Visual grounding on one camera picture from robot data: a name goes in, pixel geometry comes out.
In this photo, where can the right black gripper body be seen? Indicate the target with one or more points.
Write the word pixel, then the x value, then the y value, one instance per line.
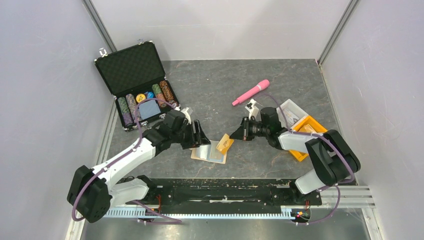
pixel 256 129

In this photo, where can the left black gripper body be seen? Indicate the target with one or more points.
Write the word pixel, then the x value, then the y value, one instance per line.
pixel 184 136

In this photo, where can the beige card holder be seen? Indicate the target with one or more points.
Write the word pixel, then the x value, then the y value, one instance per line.
pixel 209 153

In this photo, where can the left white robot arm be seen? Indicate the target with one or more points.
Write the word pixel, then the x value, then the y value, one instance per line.
pixel 93 191

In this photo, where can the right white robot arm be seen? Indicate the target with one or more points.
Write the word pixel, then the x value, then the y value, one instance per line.
pixel 333 161

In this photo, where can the card in white bin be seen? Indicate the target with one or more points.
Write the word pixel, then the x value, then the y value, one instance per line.
pixel 290 117

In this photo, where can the blue card deck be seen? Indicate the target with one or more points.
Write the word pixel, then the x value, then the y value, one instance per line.
pixel 148 109

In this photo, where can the card in orange bin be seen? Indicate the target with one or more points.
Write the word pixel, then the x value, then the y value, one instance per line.
pixel 308 128

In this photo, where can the white plastic bin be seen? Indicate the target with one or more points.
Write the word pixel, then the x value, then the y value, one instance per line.
pixel 292 106

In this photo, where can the orange black chip stack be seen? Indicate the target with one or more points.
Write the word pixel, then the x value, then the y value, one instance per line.
pixel 166 90

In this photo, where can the pink toy microphone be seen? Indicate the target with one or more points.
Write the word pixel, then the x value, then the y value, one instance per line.
pixel 262 85

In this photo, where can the orange plastic bin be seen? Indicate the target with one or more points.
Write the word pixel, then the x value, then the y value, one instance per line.
pixel 300 156

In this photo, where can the blue dealer chip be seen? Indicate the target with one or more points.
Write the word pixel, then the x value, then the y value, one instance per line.
pixel 149 95

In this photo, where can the green red chip stack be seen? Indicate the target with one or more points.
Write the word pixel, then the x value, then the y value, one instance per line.
pixel 159 95

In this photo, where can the yellow dealer chip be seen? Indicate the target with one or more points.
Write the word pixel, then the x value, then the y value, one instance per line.
pixel 140 97

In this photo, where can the purple grey chip stack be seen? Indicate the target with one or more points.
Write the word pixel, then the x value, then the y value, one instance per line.
pixel 132 104

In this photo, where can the green purple chip stack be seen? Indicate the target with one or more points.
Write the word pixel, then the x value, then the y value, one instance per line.
pixel 125 112

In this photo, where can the black poker chip case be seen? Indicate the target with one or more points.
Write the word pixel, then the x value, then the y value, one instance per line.
pixel 134 70

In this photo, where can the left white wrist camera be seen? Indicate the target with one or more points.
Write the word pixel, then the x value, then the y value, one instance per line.
pixel 187 111

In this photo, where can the white slotted cable duct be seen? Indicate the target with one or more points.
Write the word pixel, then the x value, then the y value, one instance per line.
pixel 141 213

